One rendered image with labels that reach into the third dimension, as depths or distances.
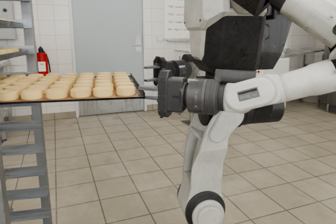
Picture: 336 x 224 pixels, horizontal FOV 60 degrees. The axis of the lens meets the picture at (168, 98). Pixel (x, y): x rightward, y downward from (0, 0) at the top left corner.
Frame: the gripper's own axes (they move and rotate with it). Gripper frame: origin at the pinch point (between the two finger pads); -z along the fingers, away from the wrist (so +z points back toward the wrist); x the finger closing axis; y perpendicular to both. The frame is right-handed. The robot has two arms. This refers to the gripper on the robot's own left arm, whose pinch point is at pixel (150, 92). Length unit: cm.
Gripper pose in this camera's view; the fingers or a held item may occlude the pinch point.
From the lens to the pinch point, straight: 76.6
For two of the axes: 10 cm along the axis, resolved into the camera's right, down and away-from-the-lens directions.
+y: -3.1, 2.0, -9.3
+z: 9.5, 0.7, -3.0
